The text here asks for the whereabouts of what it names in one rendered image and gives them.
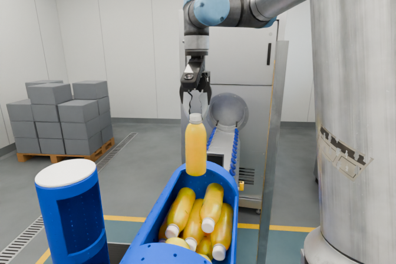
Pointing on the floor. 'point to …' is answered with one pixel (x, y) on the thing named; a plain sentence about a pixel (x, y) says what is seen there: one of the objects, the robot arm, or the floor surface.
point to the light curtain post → (271, 147)
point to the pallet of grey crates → (62, 120)
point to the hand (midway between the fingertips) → (195, 116)
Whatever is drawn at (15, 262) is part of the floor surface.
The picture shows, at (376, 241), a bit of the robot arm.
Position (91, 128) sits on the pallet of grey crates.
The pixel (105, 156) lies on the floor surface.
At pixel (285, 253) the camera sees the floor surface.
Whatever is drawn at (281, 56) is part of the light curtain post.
